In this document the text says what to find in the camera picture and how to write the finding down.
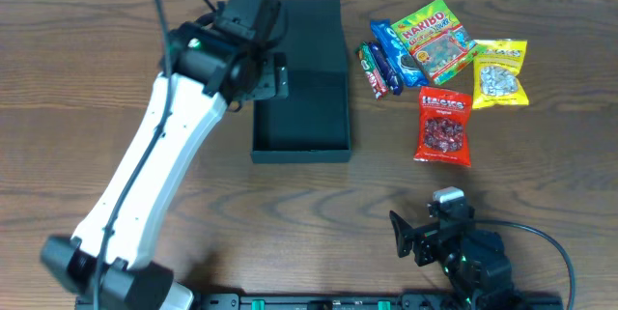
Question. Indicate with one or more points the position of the dark blue candy bar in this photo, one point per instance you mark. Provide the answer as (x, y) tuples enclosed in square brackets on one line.
[(389, 75)]

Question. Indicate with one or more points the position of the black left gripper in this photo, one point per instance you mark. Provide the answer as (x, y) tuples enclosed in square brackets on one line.
[(272, 80)]

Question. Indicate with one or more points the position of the green red KitKat bar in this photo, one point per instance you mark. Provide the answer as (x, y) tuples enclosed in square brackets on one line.
[(371, 71)]

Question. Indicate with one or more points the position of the blue Oreo pack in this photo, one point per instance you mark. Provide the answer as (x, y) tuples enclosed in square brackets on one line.
[(397, 55)]

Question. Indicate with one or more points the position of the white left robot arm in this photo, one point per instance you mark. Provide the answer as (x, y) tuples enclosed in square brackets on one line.
[(108, 261)]

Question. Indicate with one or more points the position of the yellow Hacks candy bag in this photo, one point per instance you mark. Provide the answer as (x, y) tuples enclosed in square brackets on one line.
[(496, 72)]

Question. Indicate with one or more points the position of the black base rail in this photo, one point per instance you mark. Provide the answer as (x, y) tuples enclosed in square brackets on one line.
[(407, 301)]

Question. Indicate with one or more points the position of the red Hacks candy bag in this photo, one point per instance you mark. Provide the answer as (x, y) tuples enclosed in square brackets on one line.
[(443, 116)]

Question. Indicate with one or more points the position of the black box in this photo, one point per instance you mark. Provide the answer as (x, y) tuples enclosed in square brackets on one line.
[(312, 123)]

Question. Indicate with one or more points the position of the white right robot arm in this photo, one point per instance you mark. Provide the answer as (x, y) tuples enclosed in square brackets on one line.
[(473, 260)]

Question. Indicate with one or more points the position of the Haribo gummy bag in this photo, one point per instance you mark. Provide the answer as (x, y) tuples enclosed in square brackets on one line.
[(437, 41)]

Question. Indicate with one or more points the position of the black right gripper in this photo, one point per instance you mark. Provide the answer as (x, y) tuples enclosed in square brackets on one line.
[(426, 242)]

